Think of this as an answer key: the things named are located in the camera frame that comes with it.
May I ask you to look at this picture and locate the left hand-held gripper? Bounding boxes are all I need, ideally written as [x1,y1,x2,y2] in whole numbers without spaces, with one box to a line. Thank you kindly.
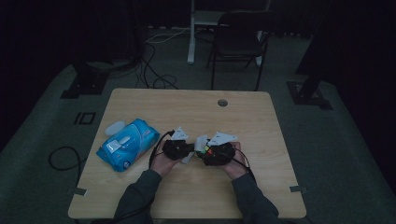
[162,125,196,161]

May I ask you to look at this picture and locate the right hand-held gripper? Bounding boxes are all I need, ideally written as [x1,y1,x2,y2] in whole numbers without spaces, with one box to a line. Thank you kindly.
[202,131,239,167]

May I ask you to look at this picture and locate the white wet wipe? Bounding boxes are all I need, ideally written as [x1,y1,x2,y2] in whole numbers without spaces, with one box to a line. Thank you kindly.
[181,133,209,165]

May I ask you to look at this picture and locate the blue wet wipes pack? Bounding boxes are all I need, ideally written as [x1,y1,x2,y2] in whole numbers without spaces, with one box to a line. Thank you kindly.
[95,118,162,173]

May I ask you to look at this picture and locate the person's left hand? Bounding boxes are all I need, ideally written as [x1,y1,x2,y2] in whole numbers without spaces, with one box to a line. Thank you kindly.
[149,148,182,178]

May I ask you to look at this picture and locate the person's right hand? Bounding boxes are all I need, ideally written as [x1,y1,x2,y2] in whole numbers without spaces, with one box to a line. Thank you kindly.
[219,141,250,181]

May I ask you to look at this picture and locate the black metal stand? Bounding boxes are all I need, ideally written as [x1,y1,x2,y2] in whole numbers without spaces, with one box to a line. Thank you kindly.
[60,58,110,100]
[286,0,334,111]

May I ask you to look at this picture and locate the black folding chair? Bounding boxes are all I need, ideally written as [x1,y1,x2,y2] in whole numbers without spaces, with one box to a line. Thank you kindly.
[206,11,280,92]

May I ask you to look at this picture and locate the left hand-held gripper cable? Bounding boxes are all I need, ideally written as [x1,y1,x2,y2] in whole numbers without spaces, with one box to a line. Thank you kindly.
[148,129,176,170]

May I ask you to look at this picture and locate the hand-held gripper cable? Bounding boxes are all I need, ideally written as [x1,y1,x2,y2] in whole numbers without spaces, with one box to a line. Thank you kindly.
[148,129,176,170]
[233,147,258,185]

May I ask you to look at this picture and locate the right hand-held gripper cable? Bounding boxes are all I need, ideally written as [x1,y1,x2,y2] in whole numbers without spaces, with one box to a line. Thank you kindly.
[233,147,258,185]

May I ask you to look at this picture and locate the black floor cables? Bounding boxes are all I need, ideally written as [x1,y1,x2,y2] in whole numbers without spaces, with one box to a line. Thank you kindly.
[135,42,179,91]

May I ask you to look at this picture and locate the white floor cable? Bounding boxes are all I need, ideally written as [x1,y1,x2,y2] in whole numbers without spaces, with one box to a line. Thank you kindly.
[145,27,192,45]

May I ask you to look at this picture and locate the black floor cable loop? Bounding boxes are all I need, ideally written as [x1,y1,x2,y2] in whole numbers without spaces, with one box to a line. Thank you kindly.
[48,146,87,180]

